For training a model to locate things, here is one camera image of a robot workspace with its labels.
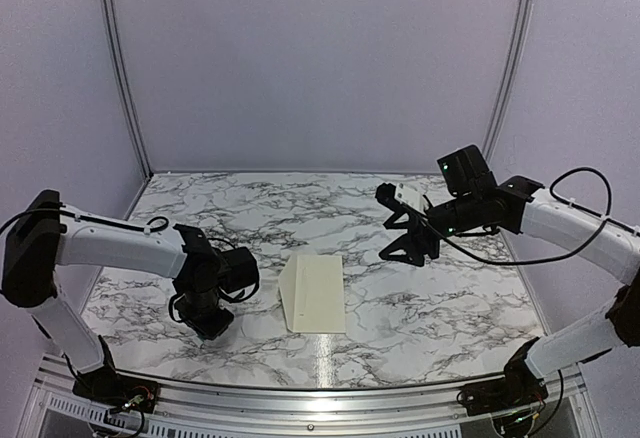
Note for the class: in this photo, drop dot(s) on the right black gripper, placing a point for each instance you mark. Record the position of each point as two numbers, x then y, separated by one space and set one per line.
411 242

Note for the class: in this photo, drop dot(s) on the cream paper envelope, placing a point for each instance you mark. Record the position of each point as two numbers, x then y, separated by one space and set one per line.
312 294

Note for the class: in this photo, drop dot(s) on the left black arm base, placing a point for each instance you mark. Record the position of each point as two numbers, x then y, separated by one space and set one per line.
107 386

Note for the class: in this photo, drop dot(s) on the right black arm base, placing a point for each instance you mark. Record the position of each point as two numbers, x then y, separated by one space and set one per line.
518 387

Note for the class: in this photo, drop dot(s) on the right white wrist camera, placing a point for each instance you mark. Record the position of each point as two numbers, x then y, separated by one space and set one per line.
399 196

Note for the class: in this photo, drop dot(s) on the front aluminium table rail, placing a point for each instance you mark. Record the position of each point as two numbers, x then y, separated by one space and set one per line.
193 409

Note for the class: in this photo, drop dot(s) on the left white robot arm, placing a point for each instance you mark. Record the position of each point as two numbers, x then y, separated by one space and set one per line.
49 234

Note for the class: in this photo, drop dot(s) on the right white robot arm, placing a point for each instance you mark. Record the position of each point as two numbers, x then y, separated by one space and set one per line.
480 204

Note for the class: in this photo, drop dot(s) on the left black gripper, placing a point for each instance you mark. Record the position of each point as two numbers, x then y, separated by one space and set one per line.
210 330

